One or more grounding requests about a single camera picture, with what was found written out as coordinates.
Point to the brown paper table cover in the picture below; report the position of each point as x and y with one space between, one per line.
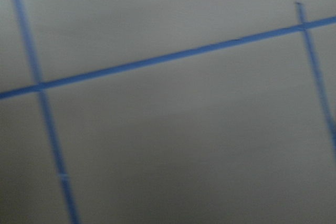
167 111

